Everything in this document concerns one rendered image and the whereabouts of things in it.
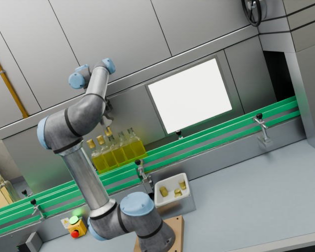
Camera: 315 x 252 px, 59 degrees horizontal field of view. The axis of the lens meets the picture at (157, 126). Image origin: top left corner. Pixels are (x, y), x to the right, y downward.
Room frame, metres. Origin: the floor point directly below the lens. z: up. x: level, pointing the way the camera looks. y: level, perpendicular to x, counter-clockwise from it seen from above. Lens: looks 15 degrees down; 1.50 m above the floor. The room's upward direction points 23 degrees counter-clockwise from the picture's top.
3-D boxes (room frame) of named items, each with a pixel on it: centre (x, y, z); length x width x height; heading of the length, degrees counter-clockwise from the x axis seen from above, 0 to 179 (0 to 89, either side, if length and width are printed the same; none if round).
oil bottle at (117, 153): (1.49, 0.26, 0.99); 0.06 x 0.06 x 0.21; 83
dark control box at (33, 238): (1.36, 0.88, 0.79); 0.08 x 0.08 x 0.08; 84
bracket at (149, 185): (1.37, 0.16, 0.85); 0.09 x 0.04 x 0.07; 174
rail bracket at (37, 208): (1.37, 0.76, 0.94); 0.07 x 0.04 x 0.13; 174
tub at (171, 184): (1.24, 0.06, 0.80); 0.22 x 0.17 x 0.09; 174
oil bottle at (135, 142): (1.48, 0.15, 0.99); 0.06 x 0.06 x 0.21; 84
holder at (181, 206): (1.27, 0.06, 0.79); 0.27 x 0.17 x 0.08; 174
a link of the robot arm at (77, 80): (1.39, 0.24, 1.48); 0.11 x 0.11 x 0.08; 78
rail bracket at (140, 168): (1.35, 0.16, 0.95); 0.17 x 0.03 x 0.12; 174
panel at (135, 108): (1.60, -0.01, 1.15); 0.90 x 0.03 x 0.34; 84
